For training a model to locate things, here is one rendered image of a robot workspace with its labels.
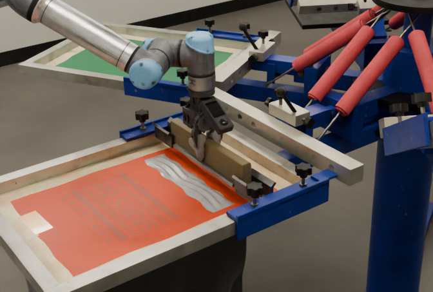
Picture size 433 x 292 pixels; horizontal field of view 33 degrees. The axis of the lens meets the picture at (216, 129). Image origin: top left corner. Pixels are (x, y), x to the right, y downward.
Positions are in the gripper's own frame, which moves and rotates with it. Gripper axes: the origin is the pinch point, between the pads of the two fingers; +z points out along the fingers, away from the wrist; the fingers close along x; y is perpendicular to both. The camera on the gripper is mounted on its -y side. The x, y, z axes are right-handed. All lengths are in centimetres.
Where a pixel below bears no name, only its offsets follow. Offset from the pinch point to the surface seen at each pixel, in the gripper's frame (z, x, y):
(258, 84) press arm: 8, -55, 48
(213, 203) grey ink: 4.9, 8.9, -14.8
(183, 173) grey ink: 4.5, 6.8, 3.2
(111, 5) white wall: 71, -161, 380
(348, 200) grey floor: 101, -134, 74
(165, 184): 5.3, 13.5, 2.0
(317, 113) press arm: -3.2, -38.3, -2.7
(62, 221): 5.3, 44.1, 2.3
